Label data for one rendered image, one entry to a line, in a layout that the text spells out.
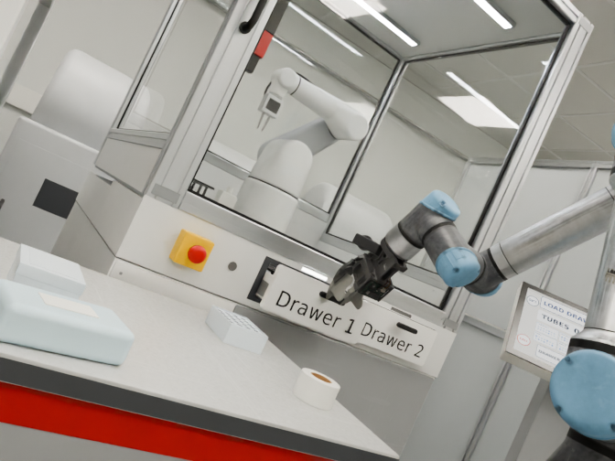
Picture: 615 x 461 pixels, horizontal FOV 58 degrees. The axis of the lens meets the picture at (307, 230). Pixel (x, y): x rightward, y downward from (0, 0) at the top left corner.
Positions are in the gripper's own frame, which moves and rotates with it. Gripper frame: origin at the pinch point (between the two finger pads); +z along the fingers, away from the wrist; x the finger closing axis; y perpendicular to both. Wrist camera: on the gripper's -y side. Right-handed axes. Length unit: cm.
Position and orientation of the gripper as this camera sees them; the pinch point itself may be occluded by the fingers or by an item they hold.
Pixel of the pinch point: (336, 295)
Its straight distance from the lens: 130.1
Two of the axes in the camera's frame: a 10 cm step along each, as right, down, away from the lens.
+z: -6.1, 6.4, 4.7
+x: 7.8, 3.8, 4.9
